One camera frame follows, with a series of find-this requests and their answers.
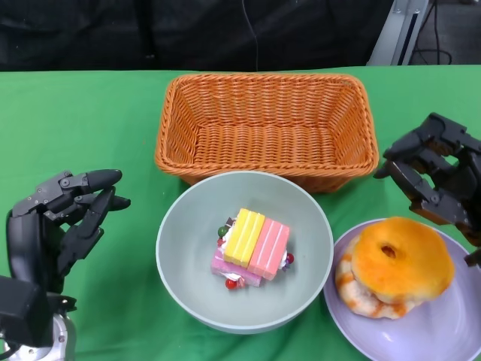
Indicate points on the orange wicker basket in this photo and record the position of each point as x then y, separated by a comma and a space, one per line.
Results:
263, 143

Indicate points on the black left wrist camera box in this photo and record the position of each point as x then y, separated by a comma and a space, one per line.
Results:
19, 308

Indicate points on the grey metal stand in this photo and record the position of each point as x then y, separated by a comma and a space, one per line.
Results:
394, 34

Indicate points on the magenta pink cake slice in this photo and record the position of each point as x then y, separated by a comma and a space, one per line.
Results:
223, 267

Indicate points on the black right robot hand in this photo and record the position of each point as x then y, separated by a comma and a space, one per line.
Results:
451, 188

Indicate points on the orange oval bread loaf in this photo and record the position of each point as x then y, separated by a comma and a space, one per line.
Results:
406, 270

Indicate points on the pink yellow striped cake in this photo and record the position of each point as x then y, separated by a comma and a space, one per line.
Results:
259, 240

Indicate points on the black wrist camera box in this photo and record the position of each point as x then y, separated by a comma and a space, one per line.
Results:
19, 308
474, 259

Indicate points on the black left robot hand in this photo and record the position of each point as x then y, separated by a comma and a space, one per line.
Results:
26, 240

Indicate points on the chocolate layered cake slice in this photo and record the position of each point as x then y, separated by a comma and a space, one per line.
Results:
230, 220

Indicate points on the lavender plate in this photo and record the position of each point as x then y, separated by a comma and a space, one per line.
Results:
432, 331

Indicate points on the pale green bowl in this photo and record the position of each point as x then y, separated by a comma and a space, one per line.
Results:
188, 225

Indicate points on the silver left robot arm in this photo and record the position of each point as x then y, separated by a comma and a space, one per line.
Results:
56, 338

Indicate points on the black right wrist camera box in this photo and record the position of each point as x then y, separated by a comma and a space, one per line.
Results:
474, 259

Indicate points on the black backdrop cloth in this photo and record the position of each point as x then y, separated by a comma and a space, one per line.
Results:
150, 30

